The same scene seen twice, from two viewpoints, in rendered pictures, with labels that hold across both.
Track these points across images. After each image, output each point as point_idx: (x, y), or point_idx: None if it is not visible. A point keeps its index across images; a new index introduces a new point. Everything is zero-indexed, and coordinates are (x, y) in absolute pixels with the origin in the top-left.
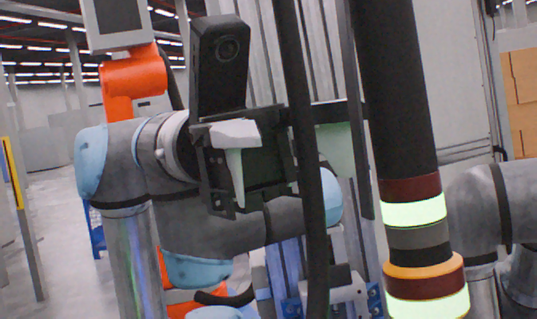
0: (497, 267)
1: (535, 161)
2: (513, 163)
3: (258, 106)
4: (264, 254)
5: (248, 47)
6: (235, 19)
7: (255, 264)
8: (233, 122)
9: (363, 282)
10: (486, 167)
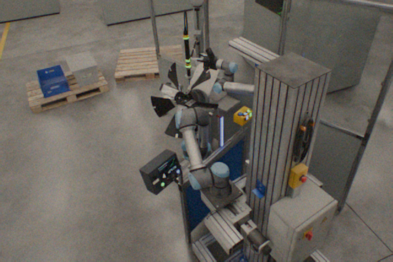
0: (207, 170)
1: (186, 110)
2: (190, 109)
3: (207, 59)
4: (317, 191)
5: (206, 53)
6: (206, 49)
7: (310, 181)
8: (201, 53)
9: (245, 161)
10: (195, 108)
